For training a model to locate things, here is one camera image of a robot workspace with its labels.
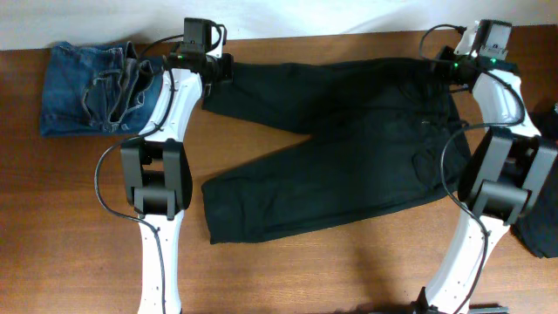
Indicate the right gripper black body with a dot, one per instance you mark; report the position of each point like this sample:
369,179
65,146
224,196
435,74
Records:
452,67

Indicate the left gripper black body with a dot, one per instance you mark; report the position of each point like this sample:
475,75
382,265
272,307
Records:
223,67

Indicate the black shorts garment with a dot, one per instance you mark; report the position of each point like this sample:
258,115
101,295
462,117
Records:
382,135

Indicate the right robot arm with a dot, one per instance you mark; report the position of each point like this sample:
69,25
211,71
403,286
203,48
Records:
506,174

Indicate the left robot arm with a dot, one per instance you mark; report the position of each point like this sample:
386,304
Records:
158,181

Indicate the folded blue denim jeans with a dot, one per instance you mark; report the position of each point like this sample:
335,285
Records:
103,89

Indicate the dark garment with red trim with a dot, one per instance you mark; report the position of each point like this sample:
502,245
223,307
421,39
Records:
538,231

